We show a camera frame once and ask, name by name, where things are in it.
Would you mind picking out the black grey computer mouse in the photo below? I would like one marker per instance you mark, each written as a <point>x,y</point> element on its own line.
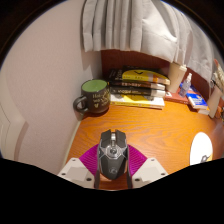
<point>112,156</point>

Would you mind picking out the white pleated curtain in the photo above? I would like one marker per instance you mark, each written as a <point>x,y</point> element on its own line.
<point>150,26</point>

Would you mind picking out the clear spray bottle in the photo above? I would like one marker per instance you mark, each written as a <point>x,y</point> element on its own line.
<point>185,87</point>

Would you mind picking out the blue book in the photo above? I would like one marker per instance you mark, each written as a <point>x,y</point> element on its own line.
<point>196,100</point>

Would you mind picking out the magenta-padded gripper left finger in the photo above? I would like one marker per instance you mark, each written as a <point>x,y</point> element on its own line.
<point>75,171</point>

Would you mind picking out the yellow and black book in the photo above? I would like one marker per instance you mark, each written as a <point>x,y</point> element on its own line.
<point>143,76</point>

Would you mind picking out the dark mug with green inside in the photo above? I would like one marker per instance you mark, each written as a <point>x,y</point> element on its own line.
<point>96,98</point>

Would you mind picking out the white yellow black mouse pad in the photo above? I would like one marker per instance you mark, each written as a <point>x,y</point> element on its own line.
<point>200,146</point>

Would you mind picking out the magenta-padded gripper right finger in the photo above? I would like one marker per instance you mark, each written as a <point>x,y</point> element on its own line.
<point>150,171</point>

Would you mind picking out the reddish brown book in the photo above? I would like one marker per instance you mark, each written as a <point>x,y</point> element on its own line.
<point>175,98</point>

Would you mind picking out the white jug vase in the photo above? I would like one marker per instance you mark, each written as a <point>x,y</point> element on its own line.
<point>215,101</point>

